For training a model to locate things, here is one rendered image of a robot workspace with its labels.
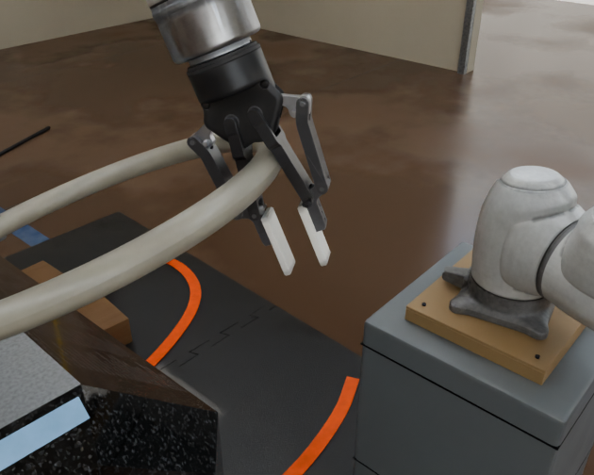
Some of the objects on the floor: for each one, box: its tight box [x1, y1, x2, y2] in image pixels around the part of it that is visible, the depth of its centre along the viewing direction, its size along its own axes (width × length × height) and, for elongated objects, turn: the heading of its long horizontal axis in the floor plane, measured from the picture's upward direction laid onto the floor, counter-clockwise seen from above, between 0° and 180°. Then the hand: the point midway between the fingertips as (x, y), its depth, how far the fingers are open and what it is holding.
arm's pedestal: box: [353, 242, 594, 475], centre depth 145 cm, size 50×50×80 cm
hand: (297, 237), depth 67 cm, fingers closed on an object, 3 cm apart
